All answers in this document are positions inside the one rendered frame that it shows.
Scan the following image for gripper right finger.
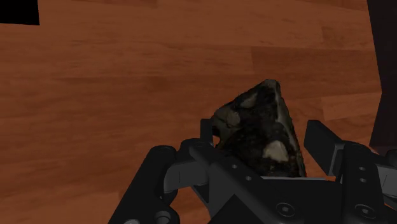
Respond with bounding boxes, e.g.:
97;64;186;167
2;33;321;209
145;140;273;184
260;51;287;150
303;119;397;224

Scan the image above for dark mottled pointed lump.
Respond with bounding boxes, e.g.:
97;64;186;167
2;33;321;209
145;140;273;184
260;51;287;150
211;78;308;178

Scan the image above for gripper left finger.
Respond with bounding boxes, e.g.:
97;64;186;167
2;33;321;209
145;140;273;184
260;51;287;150
108;118;262;224

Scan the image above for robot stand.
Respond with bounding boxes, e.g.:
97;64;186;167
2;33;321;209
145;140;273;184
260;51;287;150
0;0;41;26

